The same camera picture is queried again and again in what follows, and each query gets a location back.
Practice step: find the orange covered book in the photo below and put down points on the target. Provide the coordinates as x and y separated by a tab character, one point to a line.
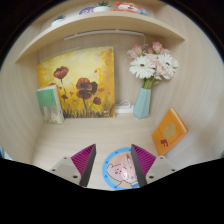
170	131

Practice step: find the wooden shelf with ornaments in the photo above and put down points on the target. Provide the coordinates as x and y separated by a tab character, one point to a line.
103	21

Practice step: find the white power strip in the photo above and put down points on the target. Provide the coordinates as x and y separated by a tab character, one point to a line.
125	108

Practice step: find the pale teal faceted vase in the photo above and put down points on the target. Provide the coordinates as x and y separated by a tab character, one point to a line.
142	103

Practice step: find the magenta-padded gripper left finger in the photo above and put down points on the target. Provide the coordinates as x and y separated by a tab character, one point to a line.
75	168

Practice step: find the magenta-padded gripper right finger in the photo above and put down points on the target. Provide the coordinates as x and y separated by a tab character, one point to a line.
150	167

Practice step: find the white and pink flower bouquet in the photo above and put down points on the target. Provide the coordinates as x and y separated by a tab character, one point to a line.
150	65

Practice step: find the green covered book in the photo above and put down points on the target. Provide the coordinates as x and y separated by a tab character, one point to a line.
48	101

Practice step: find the round blue-rimmed cartoon mouse pad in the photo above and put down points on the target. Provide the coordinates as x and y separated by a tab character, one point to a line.
116	170

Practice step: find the white light bar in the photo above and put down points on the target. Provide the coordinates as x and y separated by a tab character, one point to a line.
103	32

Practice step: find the yellow poppy flower painting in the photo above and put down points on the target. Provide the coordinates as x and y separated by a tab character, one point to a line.
83	66

